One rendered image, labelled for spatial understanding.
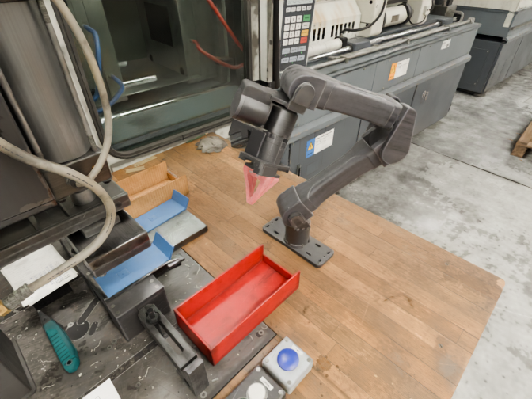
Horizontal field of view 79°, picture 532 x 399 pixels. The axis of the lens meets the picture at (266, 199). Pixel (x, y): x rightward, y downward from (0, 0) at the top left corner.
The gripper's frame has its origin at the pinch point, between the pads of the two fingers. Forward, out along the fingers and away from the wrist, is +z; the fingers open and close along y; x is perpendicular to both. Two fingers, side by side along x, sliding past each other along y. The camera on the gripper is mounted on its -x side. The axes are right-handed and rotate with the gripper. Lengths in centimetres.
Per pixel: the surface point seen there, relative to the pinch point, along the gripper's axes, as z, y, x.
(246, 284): 19.8, -5.1, 3.8
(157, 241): 17.0, 8.6, -13.7
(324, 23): -80, -125, -87
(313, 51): -61, -117, -81
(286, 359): 21.0, 3.6, 22.5
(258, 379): 24.6, 8.1, 21.1
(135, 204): 18.5, 1.2, -35.8
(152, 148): 10, -21, -67
